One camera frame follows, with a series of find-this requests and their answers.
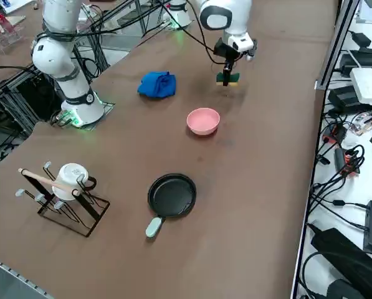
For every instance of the black orange electronic device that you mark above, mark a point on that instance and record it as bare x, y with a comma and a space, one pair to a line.
340, 159

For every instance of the clear acrylic shelf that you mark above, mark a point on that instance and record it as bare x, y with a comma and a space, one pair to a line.
2, 37

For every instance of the crumpled blue cloth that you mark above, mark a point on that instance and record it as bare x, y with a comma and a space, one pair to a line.
154, 85

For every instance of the red black electronic device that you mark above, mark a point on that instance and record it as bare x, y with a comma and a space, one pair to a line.
336, 132

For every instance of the small black inline box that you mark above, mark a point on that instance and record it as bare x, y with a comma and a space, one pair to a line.
338, 202

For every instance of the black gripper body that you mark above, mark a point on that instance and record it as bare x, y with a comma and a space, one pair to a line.
223, 48

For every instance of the pink bowl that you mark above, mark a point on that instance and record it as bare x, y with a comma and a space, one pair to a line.
202, 120

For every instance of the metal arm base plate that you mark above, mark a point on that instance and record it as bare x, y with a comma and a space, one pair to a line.
108, 107

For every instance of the aluminium camera post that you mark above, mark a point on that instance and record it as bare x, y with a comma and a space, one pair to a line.
336, 46

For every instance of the circuit board strip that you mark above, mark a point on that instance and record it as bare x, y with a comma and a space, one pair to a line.
369, 123

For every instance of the white plastic box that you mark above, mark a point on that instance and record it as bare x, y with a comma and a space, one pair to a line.
368, 85

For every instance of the black metal frame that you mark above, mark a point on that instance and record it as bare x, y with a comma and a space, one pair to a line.
23, 90

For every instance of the black power brick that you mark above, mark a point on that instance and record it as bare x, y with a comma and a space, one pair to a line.
343, 98

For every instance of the small black power adapter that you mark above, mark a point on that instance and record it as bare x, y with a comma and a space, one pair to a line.
361, 39

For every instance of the green and yellow sponge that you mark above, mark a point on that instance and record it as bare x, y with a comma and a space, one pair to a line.
234, 79

